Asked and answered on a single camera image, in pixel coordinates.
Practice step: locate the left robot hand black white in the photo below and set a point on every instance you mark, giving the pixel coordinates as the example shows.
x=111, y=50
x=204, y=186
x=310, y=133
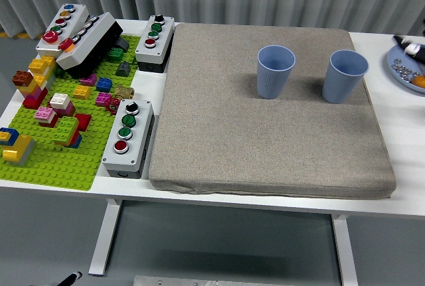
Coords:
x=71, y=278

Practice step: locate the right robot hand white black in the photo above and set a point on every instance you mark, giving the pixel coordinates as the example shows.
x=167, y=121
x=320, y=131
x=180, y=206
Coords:
x=413, y=48

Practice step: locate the blue ribbed plastic cup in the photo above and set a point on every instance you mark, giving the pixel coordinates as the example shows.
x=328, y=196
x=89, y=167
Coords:
x=343, y=82
x=274, y=80

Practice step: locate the blue plate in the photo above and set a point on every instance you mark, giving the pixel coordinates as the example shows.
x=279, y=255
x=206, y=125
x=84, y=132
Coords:
x=398, y=54

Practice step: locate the orange fruit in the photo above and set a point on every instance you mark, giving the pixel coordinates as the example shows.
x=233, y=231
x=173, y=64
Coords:
x=419, y=82

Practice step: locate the white table leg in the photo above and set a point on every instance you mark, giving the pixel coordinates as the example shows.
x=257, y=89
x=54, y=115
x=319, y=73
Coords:
x=104, y=236
x=345, y=253

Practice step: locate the green studded baseplate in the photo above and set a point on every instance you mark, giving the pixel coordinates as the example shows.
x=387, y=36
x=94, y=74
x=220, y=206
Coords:
x=66, y=166

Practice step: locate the yellow and grey brick stack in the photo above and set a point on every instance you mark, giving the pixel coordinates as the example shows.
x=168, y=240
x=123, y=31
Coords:
x=18, y=146

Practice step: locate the green-topped brick stack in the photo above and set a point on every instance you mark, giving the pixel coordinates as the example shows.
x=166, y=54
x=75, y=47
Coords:
x=66, y=126

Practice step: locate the red toy brick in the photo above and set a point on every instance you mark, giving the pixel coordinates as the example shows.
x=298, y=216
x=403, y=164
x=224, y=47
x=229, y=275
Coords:
x=84, y=120

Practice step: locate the blue and yellow brick stack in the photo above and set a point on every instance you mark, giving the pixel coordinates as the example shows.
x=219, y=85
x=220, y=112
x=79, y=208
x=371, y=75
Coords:
x=8, y=132

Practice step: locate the grey four-button control box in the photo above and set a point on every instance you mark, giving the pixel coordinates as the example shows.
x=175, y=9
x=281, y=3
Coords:
x=141, y=133
x=159, y=42

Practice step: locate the pink-topped red brick stack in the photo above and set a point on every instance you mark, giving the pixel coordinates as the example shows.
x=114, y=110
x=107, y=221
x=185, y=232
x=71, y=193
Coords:
x=44, y=113

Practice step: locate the white-topped pink brick stack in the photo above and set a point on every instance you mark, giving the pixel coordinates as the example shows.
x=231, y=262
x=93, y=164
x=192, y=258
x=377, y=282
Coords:
x=60, y=99

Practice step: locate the grey-brown fabric mat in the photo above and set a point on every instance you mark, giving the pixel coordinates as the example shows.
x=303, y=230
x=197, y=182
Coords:
x=252, y=133

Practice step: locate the magenta toy brick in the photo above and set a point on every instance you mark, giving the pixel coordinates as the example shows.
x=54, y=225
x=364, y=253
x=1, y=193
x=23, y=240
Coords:
x=89, y=80
x=103, y=99

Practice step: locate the yellow toy brick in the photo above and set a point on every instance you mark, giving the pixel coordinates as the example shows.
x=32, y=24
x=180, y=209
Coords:
x=82, y=92

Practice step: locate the blue toy brick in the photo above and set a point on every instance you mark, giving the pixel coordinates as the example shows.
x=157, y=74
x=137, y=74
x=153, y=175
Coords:
x=104, y=84

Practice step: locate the brown-topped brick stack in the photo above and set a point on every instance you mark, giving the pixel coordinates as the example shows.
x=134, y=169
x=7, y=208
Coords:
x=22, y=78

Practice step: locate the dark grey sloped brick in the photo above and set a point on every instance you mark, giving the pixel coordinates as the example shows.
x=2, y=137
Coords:
x=123, y=69

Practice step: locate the yellow and white brick stack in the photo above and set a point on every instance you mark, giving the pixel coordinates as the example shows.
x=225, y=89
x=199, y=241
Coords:
x=40, y=63

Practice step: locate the green toy brick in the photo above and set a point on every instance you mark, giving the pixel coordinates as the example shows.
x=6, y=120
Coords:
x=116, y=54

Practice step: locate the grey control box black base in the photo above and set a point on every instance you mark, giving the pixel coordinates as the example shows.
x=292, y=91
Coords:
x=89, y=40

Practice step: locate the black curved toy piece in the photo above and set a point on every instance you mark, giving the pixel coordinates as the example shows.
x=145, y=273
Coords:
x=123, y=44

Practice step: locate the grey five-button control box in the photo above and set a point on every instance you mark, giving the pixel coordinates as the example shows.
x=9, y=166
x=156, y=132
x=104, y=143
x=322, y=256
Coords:
x=71, y=19

